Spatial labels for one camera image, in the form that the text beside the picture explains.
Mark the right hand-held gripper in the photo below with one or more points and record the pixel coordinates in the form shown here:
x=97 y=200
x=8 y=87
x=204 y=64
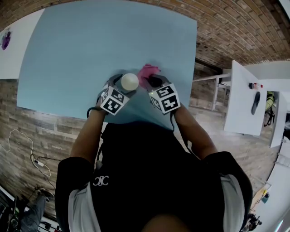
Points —
x=165 y=99

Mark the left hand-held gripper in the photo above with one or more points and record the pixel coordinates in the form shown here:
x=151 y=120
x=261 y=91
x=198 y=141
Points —
x=113 y=102

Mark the pink cloth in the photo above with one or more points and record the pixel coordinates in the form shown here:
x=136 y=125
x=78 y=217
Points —
x=145 y=71

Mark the white ceramic mug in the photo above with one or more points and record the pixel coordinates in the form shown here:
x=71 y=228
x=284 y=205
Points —
x=129 y=81

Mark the person's right forearm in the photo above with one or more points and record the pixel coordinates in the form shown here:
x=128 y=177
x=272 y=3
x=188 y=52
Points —
x=194 y=133

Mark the person's left forearm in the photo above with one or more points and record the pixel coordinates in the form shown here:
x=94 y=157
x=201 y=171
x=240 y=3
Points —
x=88 y=136

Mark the black wristband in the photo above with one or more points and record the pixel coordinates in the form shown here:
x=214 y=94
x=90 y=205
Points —
x=88 y=111

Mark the light blue table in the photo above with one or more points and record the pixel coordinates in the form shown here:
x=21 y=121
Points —
x=90 y=45

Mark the white table with slanted legs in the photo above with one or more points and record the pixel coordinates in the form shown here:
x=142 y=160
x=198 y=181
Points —
x=244 y=108

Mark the red-capped soda bottle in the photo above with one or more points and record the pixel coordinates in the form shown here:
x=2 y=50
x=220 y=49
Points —
x=255 y=86

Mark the long white table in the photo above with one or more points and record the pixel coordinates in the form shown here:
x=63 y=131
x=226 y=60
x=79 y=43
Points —
x=18 y=49

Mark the person's torso in black shirt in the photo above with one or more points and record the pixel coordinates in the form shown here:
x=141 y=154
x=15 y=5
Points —
x=147 y=181

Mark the white power adapter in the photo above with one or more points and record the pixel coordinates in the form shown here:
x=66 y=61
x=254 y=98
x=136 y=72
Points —
x=39 y=163

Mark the purple object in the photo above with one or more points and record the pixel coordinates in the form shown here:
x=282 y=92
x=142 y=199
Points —
x=6 y=40

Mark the yellow-green bag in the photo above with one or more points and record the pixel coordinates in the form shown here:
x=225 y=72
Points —
x=269 y=102

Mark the black metal rack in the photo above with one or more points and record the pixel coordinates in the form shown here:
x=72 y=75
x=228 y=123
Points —
x=6 y=208

